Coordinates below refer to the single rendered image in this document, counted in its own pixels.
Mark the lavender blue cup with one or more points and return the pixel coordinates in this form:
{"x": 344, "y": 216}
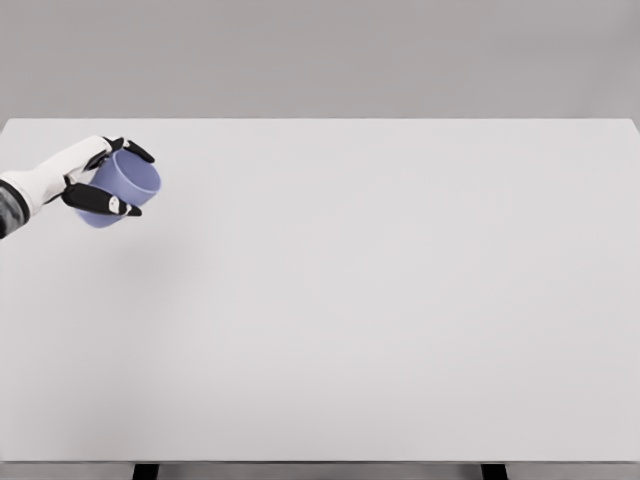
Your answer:
{"x": 127, "y": 182}

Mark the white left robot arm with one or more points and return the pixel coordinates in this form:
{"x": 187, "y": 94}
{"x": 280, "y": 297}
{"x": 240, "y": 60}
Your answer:
{"x": 22, "y": 192}

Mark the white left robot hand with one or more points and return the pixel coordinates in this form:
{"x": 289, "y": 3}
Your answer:
{"x": 75, "y": 160}

